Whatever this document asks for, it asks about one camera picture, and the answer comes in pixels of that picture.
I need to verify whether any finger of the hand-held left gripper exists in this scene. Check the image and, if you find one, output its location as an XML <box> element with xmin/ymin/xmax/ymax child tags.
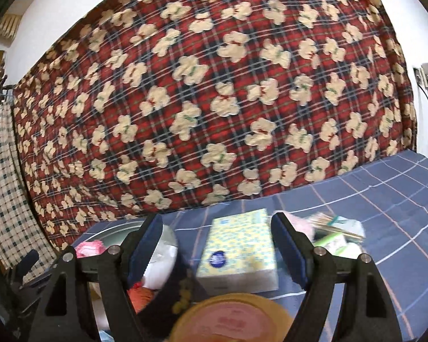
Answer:
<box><xmin>15</xmin><ymin>249</ymin><xmax>41</xmax><ymax>280</ymax></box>

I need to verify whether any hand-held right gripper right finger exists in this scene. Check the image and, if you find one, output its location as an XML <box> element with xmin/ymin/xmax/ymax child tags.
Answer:
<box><xmin>270</xmin><ymin>212</ymin><xmax>402</xmax><ymax>342</ymax></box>

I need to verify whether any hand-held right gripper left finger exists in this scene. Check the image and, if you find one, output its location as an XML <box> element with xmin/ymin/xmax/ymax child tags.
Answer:
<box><xmin>32</xmin><ymin>214</ymin><xmax>165</xmax><ymax>342</ymax></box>

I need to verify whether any pink fluffy cloth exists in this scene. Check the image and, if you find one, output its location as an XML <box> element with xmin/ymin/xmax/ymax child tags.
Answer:
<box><xmin>283</xmin><ymin>212</ymin><xmax>316</xmax><ymax>236</ymax></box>

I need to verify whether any round metal basin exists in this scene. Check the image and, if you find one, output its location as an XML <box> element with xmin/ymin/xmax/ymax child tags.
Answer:
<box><xmin>69</xmin><ymin>217</ymin><xmax>179</xmax><ymax>293</ymax></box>

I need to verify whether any green and white packet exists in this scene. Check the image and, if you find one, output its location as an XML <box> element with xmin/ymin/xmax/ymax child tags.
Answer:
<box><xmin>312</xmin><ymin>233</ymin><xmax>361</xmax><ymax>256</ymax></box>

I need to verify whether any cotton swab packet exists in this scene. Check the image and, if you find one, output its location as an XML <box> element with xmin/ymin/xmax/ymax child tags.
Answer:
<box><xmin>308</xmin><ymin>213</ymin><xmax>365</xmax><ymax>242</ymax></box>

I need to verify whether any yellow floral tissue pack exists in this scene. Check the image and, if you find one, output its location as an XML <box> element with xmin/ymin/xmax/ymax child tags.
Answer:
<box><xmin>195</xmin><ymin>208</ymin><xmax>279</xmax><ymax>293</ymax></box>

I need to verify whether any white and green checked cloth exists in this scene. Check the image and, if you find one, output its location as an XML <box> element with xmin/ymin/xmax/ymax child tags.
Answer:
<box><xmin>0</xmin><ymin>103</ymin><xmax>58</xmax><ymax>269</ymax></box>

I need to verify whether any round yellow tin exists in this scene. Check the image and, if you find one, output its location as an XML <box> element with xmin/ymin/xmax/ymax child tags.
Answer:
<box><xmin>169</xmin><ymin>292</ymin><xmax>295</xmax><ymax>342</ymax></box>

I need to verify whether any blue checked tablecloth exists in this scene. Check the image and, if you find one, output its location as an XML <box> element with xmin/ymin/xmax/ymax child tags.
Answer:
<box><xmin>164</xmin><ymin>150</ymin><xmax>428</xmax><ymax>342</ymax></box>

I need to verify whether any red plaid bear blanket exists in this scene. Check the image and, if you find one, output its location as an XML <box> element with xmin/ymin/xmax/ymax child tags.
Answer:
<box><xmin>12</xmin><ymin>0</ymin><xmax>418</xmax><ymax>253</ymax></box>

